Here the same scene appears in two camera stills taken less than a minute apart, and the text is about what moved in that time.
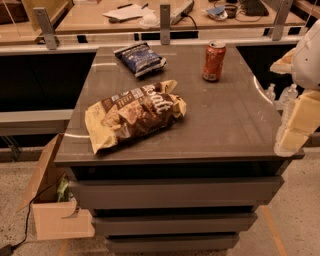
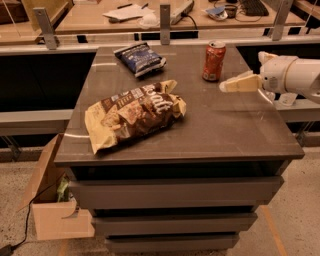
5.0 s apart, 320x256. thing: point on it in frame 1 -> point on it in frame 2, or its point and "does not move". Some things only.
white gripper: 308,63 -> 274,75
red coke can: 214,60 does not move
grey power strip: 181,12 does not move
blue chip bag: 140,58 does not move
